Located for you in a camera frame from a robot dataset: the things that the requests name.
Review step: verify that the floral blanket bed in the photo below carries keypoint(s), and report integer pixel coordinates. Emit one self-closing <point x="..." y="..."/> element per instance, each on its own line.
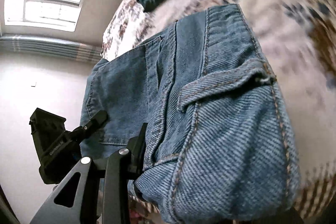
<point x="288" y="29"/>

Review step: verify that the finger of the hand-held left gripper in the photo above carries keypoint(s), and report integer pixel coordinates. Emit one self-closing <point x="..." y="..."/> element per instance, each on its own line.
<point x="93" y="121"/>

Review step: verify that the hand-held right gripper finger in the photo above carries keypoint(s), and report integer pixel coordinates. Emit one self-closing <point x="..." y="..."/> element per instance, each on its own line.
<point x="115" y="187"/>

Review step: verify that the light blue jeans pants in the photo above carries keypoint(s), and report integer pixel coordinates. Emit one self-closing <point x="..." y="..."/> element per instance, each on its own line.
<point x="210" y="121"/>

